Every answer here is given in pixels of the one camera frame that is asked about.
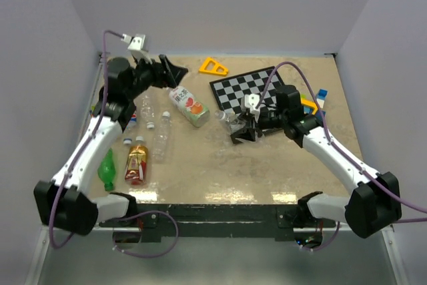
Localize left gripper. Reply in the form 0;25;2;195
127;53;189;100

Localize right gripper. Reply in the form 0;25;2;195
232;109;288;141

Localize clear Pocari bottle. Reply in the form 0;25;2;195
214;110;246;134

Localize grapefruit tea bottle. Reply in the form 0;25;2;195
167;85;210;127

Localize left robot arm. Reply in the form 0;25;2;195
33;55;188;236

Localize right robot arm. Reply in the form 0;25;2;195
232;85;402;238

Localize Pepsi label bottle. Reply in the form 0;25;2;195
126;110;137;130

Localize clear slim bottle white cap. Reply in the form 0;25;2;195
152;111;171;163

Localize red label tea bottle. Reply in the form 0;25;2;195
125;136;149;186

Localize green plastic bottle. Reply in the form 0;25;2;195
97;148;116;192

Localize yellow triangle toy far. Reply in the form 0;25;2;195
199;57;229;77

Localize yellow triangle toy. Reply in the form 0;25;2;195
301;98;318;115
199;57;229;77

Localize chessboard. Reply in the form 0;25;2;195
209;66;284;135

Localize yellow triangle toy right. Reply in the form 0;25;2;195
301;98;318;115

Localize blue toy blocks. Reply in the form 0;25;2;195
315;89;328;119

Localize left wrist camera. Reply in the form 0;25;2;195
121;33;151;63

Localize black table front rail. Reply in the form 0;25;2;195
101;204;336;242

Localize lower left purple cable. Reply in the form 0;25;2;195
112;212;183;260

